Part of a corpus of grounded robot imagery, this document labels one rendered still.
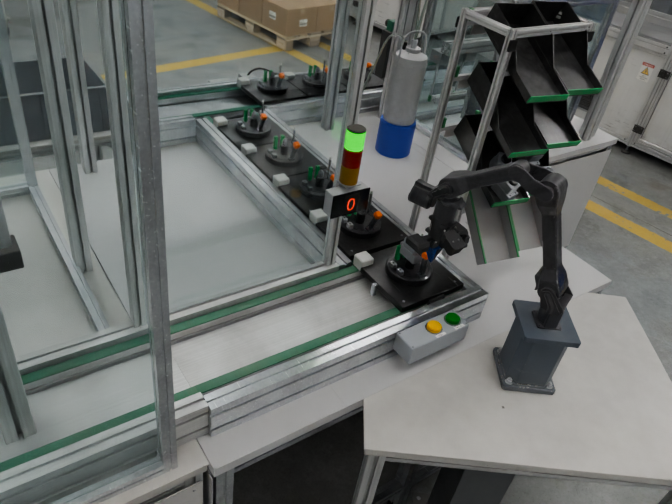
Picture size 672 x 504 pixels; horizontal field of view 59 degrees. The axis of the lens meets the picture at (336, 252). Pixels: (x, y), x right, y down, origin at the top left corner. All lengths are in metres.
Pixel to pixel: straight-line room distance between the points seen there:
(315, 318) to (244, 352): 0.23
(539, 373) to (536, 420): 0.12
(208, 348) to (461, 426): 0.67
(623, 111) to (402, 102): 3.37
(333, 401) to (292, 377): 0.15
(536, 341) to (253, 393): 0.71
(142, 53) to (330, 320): 1.03
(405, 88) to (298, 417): 1.48
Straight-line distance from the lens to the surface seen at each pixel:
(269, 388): 1.44
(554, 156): 3.05
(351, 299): 1.74
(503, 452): 1.58
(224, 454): 1.44
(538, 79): 1.74
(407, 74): 2.50
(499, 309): 1.95
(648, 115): 5.59
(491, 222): 1.93
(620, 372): 1.94
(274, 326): 1.63
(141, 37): 0.82
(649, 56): 5.54
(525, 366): 1.67
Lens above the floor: 2.06
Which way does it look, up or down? 37 degrees down
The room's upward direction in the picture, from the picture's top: 9 degrees clockwise
